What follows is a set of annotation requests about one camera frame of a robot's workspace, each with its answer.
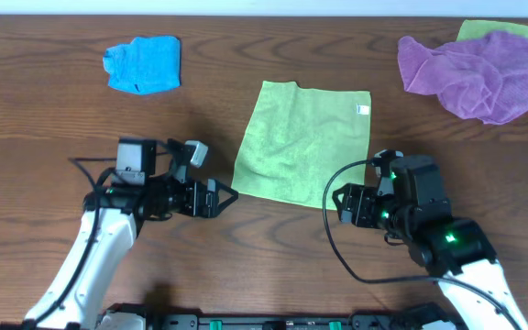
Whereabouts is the right black cable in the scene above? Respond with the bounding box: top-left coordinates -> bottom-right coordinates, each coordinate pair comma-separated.
322,159 -> 524,330

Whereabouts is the purple crumpled cloth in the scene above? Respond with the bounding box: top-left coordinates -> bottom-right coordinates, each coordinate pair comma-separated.
397,31 -> 528,126

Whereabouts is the blue folded cloth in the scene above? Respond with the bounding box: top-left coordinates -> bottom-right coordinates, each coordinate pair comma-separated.
103,36 -> 182,95

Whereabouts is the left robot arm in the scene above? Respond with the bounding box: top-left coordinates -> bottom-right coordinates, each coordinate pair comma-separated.
0,137 -> 238,329

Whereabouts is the green microfiber cloth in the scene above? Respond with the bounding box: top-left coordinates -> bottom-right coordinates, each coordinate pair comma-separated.
232,81 -> 372,208

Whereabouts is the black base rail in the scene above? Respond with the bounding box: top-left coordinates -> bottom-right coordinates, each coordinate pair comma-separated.
95,302 -> 467,330

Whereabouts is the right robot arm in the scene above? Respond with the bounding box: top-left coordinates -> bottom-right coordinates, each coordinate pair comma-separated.
322,149 -> 528,329

